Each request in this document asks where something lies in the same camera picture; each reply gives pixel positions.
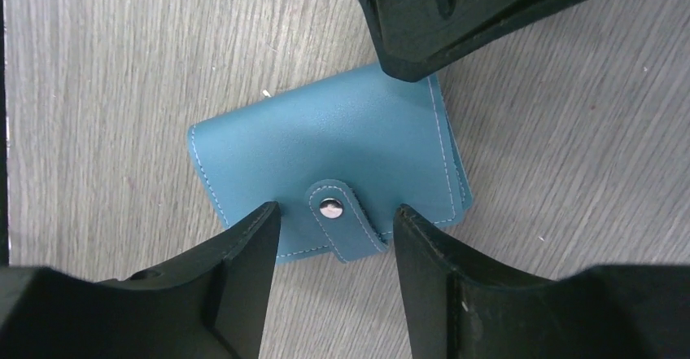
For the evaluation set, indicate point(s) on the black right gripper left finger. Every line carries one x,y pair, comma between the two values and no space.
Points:
208,302

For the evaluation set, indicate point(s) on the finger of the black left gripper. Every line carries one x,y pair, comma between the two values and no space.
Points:
415,38

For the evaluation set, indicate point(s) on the blue leather card holder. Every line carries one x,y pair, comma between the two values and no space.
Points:
339,156

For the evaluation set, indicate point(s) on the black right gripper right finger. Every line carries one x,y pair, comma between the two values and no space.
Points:
461,303

